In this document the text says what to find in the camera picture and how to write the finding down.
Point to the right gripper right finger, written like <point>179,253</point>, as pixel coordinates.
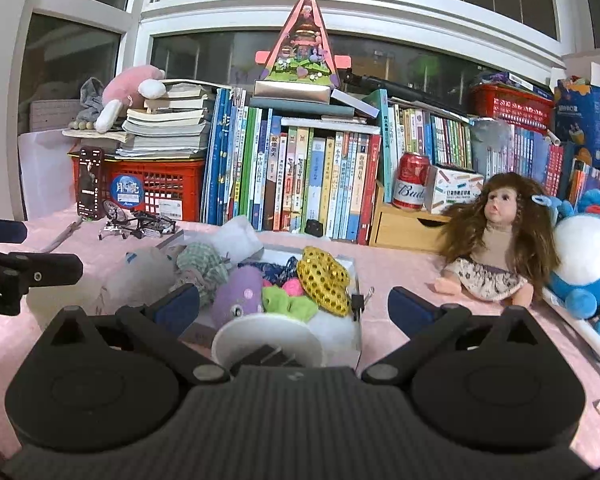
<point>427,327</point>

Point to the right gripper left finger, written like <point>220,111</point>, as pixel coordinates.
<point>154,330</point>

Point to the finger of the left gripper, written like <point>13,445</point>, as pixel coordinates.
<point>12,232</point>
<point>38,269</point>

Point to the purple plush toy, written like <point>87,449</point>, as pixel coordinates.
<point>241,295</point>

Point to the white fluffy plush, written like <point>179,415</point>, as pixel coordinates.
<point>336,334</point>

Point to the plastic bag with blue masks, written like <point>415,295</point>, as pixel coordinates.
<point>143,277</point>

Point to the gold sequin pouch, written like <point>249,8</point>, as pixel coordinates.
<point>325,281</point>

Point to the green and pink scrunchie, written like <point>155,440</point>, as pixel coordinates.
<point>290,300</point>

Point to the green striped cloth doll dress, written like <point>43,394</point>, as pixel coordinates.
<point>201,265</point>

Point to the blue floral brocade pouch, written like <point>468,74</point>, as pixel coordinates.
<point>275,273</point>

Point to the grey cardboard box tray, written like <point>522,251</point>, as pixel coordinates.
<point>202,332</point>

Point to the doodled white paper cup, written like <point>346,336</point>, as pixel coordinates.
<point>45,302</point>

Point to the small wooden drawer box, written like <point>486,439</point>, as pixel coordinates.
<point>406,229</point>

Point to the Marie white paper cup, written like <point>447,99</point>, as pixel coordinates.
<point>249,333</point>

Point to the brown haired doll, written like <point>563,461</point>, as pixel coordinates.
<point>499,247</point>

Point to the smartphone showing woman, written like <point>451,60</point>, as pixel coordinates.
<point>89,195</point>

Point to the miniature black bicycle model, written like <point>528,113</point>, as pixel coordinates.
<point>138,224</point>

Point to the red Budweiser can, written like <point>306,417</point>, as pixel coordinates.
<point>410,183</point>

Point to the white paper clip box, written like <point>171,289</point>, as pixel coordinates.
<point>446,187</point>

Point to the blue white plush toy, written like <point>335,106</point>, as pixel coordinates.
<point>576,280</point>

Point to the red plastic crate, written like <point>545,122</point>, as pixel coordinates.
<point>169,187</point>

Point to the white plastic rod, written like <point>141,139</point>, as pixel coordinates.
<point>583,328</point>

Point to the row of upright books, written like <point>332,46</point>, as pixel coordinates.
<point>294,166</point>

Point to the stack of grey books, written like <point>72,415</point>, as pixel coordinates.
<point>173,120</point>

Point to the pink plush bunny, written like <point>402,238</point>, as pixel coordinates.
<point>129,90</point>

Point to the red basket on books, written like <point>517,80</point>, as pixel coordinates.
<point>518,107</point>

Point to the blue cardboard box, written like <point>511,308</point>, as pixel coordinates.
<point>577,117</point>

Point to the pink triangular toy house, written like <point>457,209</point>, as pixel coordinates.
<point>302,53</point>

